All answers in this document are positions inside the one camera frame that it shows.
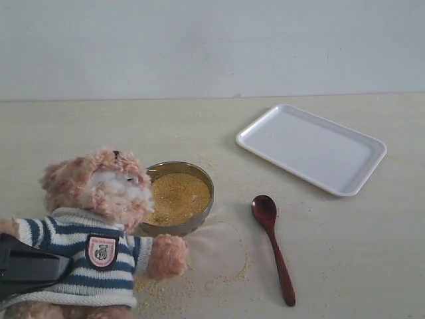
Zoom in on yellow millet in bowl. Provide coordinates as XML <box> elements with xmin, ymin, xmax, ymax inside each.
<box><xmin>145</xmin><ymin>173</ymin><xmax>211</xmax><ymax>226</ymax></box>

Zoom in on plush teddy bear striped sweater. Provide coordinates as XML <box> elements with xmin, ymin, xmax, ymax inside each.
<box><xmin>1</xmin><ymin>148</ymin><xmax>189</xmax><ymax>318</ymax></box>

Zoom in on white rectangular plastic tray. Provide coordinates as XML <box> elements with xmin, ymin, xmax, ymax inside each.
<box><xmin>236</xmin><ymin>104</ymin><xmax>387</xmax><ymax>197</ymax></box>

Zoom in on dark red wooden spoon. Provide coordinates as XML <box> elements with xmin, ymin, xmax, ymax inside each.
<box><xmin>251</xmin><ymin>195</ymin><xmax>296</xmax><ymax>307</ymax></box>

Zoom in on steel bowl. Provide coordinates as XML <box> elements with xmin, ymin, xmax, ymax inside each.
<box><xmin>137</xmin><ymin>161</ymin><xmax>214</xmax><ymax>237</ymax></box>

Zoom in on spilled yellow millet pile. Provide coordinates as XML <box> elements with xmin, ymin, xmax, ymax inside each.
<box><xmin>134</xmin><ymin>277</ymin><xmax>158</xmax><ymax>292</ymax></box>

